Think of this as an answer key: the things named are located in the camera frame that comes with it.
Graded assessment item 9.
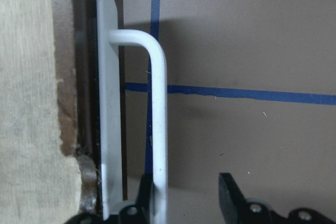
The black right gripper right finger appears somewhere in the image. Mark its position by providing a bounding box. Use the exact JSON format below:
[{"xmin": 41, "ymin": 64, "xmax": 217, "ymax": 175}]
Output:
[{"xmin": 218, "ymin": 173, "xmax": 248, "ymax": 223}]

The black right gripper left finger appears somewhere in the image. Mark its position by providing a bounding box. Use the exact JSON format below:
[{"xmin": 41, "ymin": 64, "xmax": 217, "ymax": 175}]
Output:
[{"xmin": 135, "ymin": 174, "xmax": 155, "ymax": 223}]

